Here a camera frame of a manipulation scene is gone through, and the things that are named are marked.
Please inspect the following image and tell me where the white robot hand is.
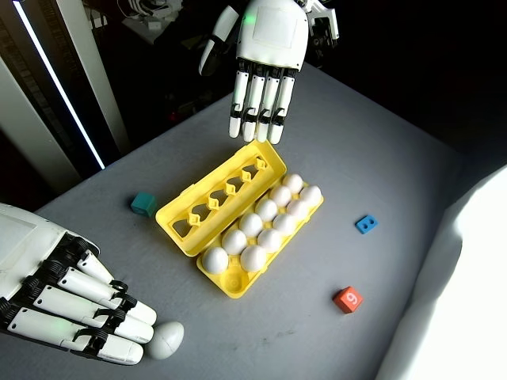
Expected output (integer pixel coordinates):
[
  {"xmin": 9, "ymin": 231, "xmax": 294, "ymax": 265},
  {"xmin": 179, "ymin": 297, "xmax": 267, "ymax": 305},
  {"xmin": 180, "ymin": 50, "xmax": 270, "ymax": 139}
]
[
  {"xmin": 199, "ymin": 0, "xmax": 309, "ymax": 146},
  {"xmin": 0, "ymin": 202, "xmax": 158, "ymax": 366}
]

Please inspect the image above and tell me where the white toy egg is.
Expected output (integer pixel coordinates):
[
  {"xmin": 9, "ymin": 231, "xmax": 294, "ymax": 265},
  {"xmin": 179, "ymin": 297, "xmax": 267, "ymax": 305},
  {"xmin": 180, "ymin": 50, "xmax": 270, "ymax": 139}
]
[
  {"xmin": 269, "ymin": 184, "xmax": 293, "ymax": 208},
  {"xmin": 238, "ymin": 212, "xmax": 264, "ymax": 238},
  {"xmin": 201, "ymin": 245, "xmax": 230, "ymax": 276},
  {"xmin": 299, "ymin": 184, "xmax": 323, "ymax": 207},
  {"xmin": 147, "ymin": 321, "xmax": 185, "ymax": 360},
  {"xmin": 254, "ymin": 198, "xmax": 279, "ymax": 222},
  {"xmin": 272, "ymin": 212, "xmax": 298, "ymax": 238},
  {"xmin": 282, "ymin": 173, "xmax": 305, "ymax": 195},
  {"xmin": 221, "ymin": 229, "xmax": 249, "ymax": 257},
  {"xmin": 239, "ymin": 244, "xmax": 268, "ymax": 273},
  {"xmin": 285, "ymin": 198, "xmax": 311, "ymax": 222},
  {"xmin": 257, "ymin": 228, "xmax": 284, "ymax": 254}
]

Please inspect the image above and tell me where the yellow egg carton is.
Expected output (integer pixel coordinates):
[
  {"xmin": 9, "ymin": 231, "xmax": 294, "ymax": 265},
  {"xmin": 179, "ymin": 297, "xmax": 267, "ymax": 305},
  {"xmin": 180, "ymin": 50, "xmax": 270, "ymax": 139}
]
[{"xmin": 154, "ymin": 140, "xmax": 325, "ymax": 300}]

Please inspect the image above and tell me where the grey table cloth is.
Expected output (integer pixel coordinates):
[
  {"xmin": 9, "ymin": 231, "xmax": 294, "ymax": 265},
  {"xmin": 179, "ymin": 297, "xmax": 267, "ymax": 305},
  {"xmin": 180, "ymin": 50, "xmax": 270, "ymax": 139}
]
[{"xmin": 0, "ymin": 63, "xmax": 500, "ymax": 380}]

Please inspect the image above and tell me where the teal cube block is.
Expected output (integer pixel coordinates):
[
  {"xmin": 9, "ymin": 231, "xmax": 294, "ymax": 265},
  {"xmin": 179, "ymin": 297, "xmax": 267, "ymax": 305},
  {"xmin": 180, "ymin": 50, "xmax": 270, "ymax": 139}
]
[{"xmin": 130, "ymin": 192, "xmax": 158, "ymax": 218}]

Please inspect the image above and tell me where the white background equipment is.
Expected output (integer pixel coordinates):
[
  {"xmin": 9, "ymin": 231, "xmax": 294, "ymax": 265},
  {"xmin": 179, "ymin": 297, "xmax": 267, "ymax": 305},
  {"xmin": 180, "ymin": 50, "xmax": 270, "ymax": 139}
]
[{"xmin": 118, "ymin": 0, "xmax": 175, "ymax": 44}]

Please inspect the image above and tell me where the white LED light strip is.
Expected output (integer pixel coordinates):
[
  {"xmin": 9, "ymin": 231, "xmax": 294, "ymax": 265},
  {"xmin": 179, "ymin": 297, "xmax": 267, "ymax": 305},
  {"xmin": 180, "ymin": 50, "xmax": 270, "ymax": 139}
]
[{"xmin": 11, "ymin": 0, "xmax": 106, "ymax": 170}]

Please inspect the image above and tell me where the blue block with two holes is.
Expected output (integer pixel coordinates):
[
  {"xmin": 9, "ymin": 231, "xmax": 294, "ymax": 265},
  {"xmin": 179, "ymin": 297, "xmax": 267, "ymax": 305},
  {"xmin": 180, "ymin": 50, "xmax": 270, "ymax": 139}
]
[{"xmin": 355, "ymin": 215, "xmax": 379, "ymax": 235}]

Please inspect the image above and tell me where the red numbered cube block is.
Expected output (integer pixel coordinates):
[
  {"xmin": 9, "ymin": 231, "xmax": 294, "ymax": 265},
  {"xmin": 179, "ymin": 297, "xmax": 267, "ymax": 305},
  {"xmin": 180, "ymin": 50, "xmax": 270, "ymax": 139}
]
[{"xmin": 332, "ymin": 286, "xmax": 364, "ymax": 315}]

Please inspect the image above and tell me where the white backdrop sheet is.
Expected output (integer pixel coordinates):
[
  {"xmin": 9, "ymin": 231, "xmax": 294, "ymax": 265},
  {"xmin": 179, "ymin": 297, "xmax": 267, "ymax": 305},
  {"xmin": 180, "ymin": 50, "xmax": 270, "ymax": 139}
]
[{"xmin": 374, "ymin": 161, "xmax": 507, "ymax": 380}]

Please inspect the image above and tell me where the wide white frame panel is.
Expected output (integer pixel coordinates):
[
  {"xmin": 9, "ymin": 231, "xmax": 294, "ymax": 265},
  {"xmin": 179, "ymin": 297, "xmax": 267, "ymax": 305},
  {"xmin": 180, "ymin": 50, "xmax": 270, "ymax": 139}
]
[{"xmin": 0, "ymin": 55, "xmax": 82, "ymax": 185}]

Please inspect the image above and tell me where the white frame beam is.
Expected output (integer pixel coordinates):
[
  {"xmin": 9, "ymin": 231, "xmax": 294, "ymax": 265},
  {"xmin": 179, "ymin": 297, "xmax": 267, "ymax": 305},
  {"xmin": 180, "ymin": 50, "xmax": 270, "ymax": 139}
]
[{"xmin": 55, "ymin": 0, "xmax": 132, "ymax": 155}]

